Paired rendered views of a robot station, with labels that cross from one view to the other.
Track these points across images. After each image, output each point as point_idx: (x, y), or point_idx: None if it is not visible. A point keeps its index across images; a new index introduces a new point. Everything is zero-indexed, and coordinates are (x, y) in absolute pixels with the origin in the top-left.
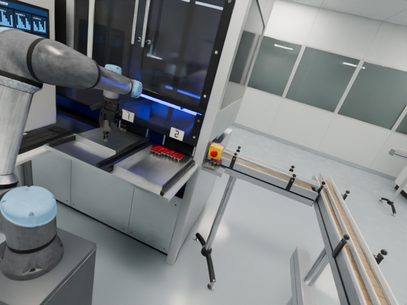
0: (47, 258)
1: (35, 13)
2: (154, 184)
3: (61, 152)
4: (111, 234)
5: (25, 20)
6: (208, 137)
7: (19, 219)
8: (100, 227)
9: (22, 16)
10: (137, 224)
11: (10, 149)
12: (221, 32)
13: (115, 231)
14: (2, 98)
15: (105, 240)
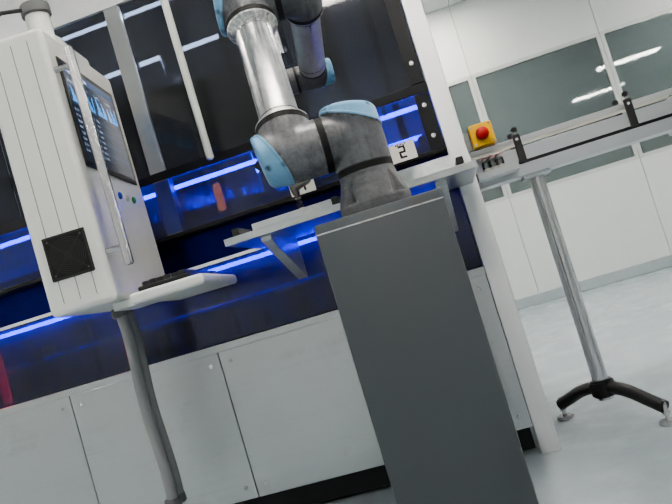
0: (402, 179)
1: (104, 98)
2: (438, 162)
3: (261, 228)
4: (386, 493)
5: (101, 107)
6: (455, 119)
7: (359, 106)
8: (352, 501)
9: (98, 100)
10: None
11: (289, 83)
12: None
13: (390, 488)
14: (260, 31)
15: (386, 500)
